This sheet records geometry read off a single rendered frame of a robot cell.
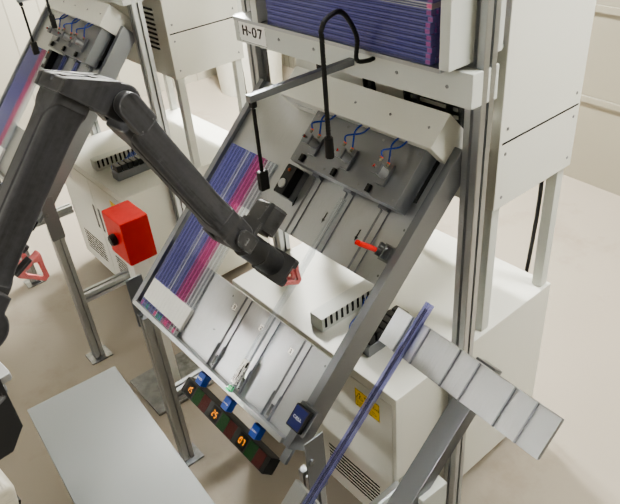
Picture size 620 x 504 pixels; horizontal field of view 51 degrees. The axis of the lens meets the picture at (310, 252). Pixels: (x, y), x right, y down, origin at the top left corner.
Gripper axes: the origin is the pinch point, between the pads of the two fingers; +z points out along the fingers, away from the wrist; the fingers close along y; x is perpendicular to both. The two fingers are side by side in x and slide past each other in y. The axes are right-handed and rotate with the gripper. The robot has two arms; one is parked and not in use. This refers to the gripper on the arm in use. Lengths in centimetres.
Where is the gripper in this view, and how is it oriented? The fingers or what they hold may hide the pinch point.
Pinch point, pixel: (295, 278)
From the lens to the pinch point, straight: 146.7
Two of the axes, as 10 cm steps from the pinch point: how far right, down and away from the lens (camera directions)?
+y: -6.6, -3.8, 6.5
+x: -5.5, 8.3, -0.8
